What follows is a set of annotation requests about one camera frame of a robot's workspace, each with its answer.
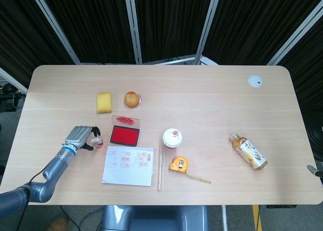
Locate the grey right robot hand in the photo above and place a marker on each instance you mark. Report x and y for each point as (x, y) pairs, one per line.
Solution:
(315, 171)

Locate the grey black left robot hand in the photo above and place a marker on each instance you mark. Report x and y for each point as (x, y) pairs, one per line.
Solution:
(78, 135)

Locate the white and red stamp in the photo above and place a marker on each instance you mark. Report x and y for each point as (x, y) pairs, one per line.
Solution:
(96, 141)

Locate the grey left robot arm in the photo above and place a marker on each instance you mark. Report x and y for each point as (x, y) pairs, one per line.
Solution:
(54, 168)

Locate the black round speaker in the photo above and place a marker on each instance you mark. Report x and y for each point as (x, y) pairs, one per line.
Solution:
(316, 137)

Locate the yellow sponge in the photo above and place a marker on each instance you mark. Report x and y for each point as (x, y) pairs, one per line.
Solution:
(104, 102)

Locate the red ink pad clear lid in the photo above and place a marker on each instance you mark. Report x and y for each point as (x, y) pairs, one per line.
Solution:
(125, 136)

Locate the black table control box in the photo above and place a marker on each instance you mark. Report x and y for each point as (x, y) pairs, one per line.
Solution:
(281, 206)

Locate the lined white paper notepad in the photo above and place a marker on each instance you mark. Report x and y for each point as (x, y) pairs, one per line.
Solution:
(128, 170)

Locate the tea bottle with label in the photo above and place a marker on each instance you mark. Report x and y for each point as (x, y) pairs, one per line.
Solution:
(248, 151)

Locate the yellow table leg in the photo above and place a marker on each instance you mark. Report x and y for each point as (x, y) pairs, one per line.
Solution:
(256, 218)

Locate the clear glass tube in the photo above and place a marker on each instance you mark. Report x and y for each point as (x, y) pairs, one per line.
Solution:
(160, 168)

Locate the brown shoe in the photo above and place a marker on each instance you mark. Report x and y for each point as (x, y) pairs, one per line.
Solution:
(58, 224)

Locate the red paper cup white lid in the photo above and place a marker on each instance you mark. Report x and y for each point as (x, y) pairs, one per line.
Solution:
(172, 137)

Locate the yellow tape measure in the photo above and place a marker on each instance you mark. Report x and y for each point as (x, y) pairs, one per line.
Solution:
(179, 163)

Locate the white round table grommet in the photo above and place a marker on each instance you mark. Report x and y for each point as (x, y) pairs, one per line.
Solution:
(255, 81)

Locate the grey robot torso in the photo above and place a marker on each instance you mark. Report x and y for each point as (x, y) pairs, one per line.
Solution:
(156, 218)

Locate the white partition frame post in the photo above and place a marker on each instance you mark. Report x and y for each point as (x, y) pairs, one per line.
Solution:
(208, 26)
(135, 31)
(295, 34)
(54, 26)
(12, 79)

